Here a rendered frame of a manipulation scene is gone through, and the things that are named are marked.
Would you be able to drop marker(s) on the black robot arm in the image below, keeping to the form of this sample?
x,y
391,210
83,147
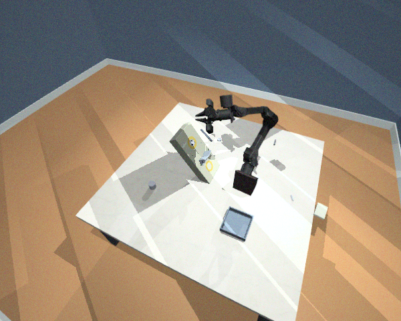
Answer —
x,y
269,121

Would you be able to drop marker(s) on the grey cylinder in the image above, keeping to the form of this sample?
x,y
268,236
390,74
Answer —
x,y
152,185

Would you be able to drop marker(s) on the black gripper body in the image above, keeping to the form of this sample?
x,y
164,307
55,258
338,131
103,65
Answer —
x,y
209,126

